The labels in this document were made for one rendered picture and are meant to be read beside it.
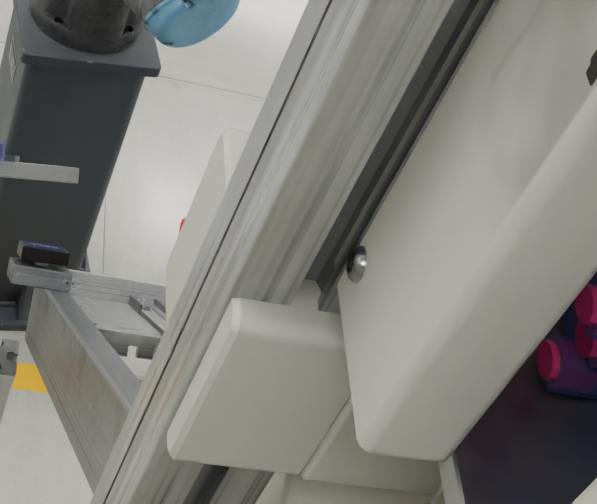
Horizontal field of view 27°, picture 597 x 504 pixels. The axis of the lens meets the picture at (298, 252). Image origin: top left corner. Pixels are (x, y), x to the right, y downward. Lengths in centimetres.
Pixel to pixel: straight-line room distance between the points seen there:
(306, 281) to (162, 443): 8
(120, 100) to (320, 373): 143
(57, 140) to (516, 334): 155
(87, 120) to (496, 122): 153
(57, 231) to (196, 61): 80
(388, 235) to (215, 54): 238
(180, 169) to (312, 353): 206
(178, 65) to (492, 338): 236
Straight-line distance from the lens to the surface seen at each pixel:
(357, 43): 27
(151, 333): 101
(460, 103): 27
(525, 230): 24
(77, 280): 117
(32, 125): 176
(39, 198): 187
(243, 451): 36
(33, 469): 191
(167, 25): 150
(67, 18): 168
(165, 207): 230
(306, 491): 45
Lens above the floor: 161
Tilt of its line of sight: 44 degrees down
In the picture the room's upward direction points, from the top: 28 degrees clockwise
